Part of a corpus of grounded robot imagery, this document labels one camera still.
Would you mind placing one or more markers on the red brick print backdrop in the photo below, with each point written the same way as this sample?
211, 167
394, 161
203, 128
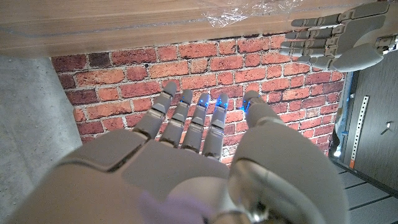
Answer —
124, 77

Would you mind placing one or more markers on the white perforated metal rail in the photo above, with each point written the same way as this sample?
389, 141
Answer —
359, 130

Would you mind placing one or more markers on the small metal hook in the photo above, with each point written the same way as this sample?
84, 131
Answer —
386, 128

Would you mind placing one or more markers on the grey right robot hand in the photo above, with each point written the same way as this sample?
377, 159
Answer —
171, 174

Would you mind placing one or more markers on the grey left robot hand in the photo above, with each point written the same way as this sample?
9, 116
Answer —
357, 34

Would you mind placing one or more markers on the clear plastic wrap sheet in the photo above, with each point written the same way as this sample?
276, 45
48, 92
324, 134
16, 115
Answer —
236, 14

